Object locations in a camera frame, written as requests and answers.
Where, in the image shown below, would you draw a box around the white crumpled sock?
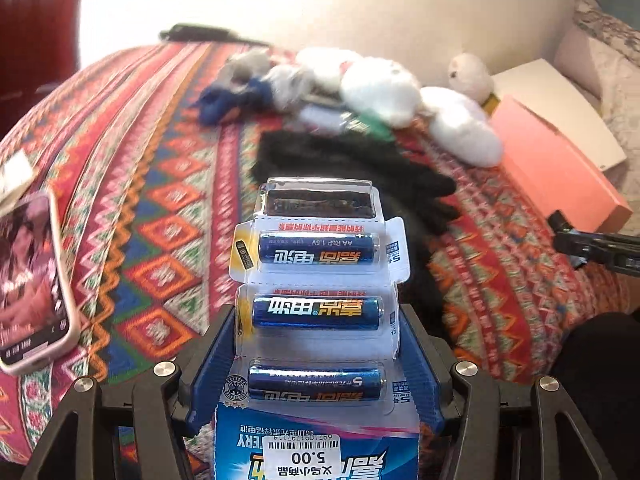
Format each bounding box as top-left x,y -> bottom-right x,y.
262,66 -> 313,112

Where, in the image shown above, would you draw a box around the red patterned woven blanket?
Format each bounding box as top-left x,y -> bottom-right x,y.
0,40 -> 640,466

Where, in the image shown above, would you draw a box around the black fuzzy gloves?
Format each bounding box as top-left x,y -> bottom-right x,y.
255,130 -> 461,336

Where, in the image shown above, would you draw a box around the grey crumpled cloth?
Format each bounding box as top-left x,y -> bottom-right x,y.
220,50 -> 273,86

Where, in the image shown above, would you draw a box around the blue crumpled cloth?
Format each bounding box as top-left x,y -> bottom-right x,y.
192,76 -> 273,126

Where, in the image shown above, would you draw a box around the fluffy white round plush toy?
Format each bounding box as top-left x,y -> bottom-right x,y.
447,52 -> 493,103

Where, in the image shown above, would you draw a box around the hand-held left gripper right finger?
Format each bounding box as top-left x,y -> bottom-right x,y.
397,304 -> 621,480

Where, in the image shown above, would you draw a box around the dark red wooden door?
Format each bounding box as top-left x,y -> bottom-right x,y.
0,0 -> 86,128

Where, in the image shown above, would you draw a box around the smartphone in white case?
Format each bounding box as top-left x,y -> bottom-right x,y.
0,189 -> 81,376

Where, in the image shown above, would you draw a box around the white paper slip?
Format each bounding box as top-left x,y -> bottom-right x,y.
0,152 -> 36,206

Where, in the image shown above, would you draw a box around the floral print pillow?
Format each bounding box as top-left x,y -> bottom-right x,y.
572,0 -> 640,58

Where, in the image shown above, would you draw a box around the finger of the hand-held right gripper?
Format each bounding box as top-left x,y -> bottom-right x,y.
547,211 -> 640,273

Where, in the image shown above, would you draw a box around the orange cardboard shoebox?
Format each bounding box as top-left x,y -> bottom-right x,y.
487,94 -> 632,233

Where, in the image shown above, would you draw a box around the blue battery blister pack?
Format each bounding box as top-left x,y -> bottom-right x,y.
215,176 -> 421,480

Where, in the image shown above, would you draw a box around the person's black trouser leg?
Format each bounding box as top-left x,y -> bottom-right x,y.
547,311 -> 640,480

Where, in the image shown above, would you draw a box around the white plush bunny toy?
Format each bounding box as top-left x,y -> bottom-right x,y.
295,47 -> 423,128

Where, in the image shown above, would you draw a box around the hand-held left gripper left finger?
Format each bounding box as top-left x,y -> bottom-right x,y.
20,304 -> 237,480

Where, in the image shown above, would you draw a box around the green small packet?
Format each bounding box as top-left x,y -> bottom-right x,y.
345,112 -> 396,141

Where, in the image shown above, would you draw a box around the white shoebox lid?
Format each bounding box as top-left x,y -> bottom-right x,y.
490,58 -> 628,173

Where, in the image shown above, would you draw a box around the pink padded cushion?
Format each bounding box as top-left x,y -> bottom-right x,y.
554,24 -> 608,103

